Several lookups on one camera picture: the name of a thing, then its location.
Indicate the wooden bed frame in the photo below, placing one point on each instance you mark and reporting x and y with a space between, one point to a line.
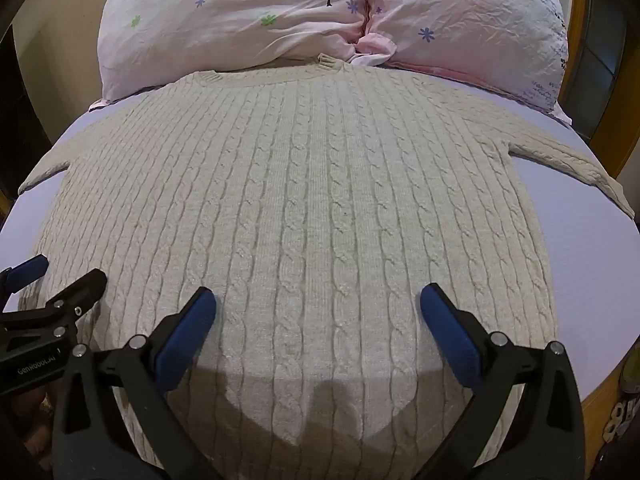
607 125

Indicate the pink floral pillow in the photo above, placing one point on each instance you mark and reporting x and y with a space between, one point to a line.
465 25
225 15

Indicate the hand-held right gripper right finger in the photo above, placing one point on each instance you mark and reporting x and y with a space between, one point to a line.
450 327

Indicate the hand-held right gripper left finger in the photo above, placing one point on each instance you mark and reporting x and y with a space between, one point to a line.
186 327

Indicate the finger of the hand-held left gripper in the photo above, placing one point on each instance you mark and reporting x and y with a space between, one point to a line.
26 267
80 302

